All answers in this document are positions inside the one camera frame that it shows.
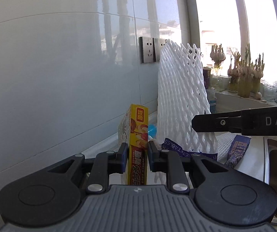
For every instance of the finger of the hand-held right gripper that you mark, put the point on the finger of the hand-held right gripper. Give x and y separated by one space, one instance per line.
215 122

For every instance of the square grey wall socket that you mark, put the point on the square grey wall socket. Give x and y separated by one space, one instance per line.
146 49
158 49

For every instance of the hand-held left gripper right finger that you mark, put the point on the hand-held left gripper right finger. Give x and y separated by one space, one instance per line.
151 157

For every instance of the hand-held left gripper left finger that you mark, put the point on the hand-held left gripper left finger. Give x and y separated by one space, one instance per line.
124 158

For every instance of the yellow cardboard box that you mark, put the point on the yellow cardboard box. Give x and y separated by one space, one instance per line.
138 125

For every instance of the sprouted garlic in jars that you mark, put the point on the sprouted garlic in jars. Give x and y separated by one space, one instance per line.
246 77

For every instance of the blue plastic cup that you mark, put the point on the blue plastic cup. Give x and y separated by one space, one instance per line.
152 131

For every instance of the hanging garlic bunch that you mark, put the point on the hanging garlic bunch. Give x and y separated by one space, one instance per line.
217 54

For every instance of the white foam fruit net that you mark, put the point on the white foam fruit net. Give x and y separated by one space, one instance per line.
182 89
225 145

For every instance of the dark blue snack packet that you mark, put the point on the dark blue snack packet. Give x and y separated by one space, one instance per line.
237 149

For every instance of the dark blue printed wrapper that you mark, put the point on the dark blue printed wrapper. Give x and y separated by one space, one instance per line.
177 147

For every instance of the white window frame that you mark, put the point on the white window frame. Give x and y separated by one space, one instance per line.
240 17

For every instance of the clear glass jar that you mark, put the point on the clear glass jar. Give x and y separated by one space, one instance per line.
271 91
222 83

